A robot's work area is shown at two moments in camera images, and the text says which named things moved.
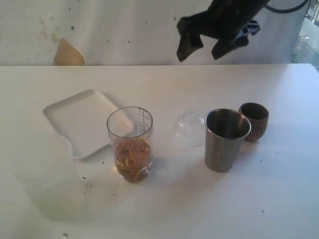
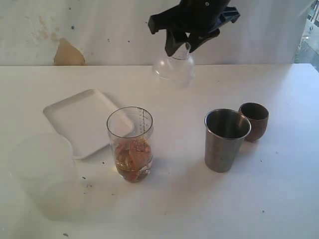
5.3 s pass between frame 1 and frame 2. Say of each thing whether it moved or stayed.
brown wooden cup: stayed
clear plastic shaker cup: stayed
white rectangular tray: stayed
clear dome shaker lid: moved
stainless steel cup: stayed
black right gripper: moved
